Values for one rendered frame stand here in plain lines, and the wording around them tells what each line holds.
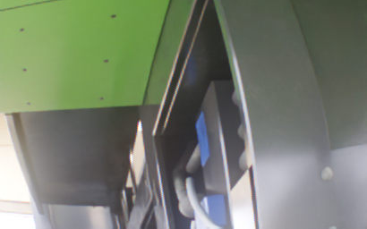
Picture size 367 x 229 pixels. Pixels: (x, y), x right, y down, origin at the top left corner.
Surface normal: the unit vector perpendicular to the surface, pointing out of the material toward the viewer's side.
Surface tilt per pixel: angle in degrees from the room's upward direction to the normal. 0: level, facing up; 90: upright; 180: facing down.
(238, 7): 87
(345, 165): 87
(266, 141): 87
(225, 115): 87
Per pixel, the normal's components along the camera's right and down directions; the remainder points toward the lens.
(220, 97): 0.16, -0.44
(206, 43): 0.14, 0.90
